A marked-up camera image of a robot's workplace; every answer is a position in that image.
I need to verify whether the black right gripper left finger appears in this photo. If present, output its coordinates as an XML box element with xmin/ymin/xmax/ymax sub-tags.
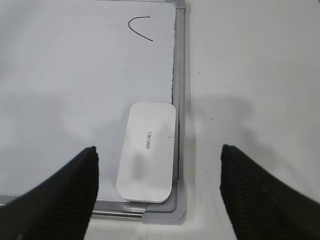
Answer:
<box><xmin>0</xmin><ymin>146</ymin><xmax>99</xmax><ymax>240</ymax></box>

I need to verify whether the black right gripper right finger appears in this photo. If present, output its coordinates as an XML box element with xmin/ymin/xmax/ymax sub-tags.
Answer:
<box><xmin>219</xmin><ymin>144</ymin><xmax>320</xmax><ymax>240</ymax></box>

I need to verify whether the white rectangular whiteboard eraser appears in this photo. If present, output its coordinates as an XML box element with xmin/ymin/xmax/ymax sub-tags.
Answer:
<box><xmin>116</xmin><ymin>101</ymin><xmax>177</xmax><ymax>204</ymax></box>

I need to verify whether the whiteboard with aluminium frame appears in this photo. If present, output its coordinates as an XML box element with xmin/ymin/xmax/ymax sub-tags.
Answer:
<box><xmin>0</xmin><ymin>0</ymin><xmax>187</xmax><ymax>225</ymax></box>

